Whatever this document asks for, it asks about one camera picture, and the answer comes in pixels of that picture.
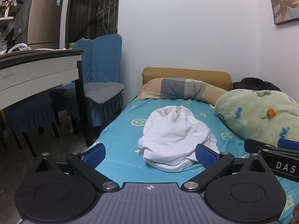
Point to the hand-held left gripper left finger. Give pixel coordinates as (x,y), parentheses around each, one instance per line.
(94,155)

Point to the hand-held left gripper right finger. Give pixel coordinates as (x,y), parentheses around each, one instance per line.
(206,156)

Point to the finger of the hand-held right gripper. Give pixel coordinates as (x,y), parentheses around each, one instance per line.
(259,144)
(289,143)

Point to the white t-shirt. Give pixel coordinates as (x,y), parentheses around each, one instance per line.
(168,144)

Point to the green printed fleece blanket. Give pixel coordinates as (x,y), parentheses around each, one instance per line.
(252,114)

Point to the teal printed bed sheet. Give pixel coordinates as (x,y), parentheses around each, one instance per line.
(126,161)

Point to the dark cloth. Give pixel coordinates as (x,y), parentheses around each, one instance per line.
(252,83)

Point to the grey seat cushion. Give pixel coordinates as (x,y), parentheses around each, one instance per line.
(100,92)

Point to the plaid pillow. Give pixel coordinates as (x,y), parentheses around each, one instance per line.
(172,88)

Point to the blue covered chair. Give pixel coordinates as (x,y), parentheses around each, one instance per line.
(83,60)
(28,112)
(106,58)

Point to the tan padded headboard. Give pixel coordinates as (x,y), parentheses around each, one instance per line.
(186,73)

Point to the white table with dark top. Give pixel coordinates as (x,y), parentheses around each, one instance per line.
(35,72)

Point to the white plastic bag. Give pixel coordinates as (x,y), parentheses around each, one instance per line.
(19,47)

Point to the framed leaf picture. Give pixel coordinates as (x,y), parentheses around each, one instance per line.
(283,2)

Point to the glass cup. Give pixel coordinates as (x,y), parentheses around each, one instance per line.
(3,47)

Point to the brown refrigerator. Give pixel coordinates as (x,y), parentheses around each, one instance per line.
(44,21)

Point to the dark metal door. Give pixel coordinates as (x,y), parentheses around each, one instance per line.
(93,9)

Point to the grey hanging cloth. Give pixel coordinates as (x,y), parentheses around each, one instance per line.
(21,23)

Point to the white shelf rack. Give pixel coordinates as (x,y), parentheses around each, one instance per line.
(9,11)

